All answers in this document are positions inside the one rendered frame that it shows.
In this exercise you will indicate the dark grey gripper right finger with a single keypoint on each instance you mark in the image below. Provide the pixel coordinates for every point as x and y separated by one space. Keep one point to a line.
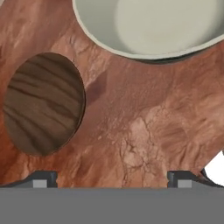
180 177

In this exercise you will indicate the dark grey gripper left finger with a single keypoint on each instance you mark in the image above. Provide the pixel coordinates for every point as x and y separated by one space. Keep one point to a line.
43 178

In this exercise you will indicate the brown wooden bowl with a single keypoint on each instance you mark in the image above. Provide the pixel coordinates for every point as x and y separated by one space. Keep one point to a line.
43 105

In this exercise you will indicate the large pale grey bowl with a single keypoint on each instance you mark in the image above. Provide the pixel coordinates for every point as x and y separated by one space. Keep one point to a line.
151 26

